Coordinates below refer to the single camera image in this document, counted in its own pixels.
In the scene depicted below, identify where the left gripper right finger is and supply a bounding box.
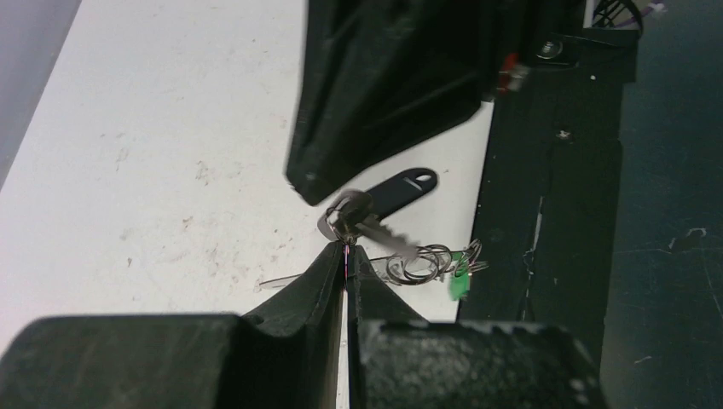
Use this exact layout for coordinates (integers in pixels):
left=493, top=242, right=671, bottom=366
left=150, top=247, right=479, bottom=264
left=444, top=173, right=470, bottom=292
left=346, top=246, right=608, bottom=408

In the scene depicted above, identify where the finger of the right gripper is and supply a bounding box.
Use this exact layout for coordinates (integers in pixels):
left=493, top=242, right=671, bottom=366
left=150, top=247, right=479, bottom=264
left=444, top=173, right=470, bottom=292
left=286, top=1, right=504, bottom=205

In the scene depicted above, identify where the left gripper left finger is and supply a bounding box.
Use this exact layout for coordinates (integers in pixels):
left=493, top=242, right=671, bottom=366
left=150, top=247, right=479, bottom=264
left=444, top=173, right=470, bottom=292
left=1, top=243, right=344, bottom=408

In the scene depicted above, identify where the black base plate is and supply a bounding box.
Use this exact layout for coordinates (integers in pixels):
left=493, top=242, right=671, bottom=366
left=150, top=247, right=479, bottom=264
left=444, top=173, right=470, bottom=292
left=457, top=29, right=639, bottom=363

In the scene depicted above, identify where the green key tag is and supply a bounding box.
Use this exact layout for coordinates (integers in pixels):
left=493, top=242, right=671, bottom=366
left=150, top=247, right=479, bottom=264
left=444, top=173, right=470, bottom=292
left=448, top=252, right=471, bottom=301

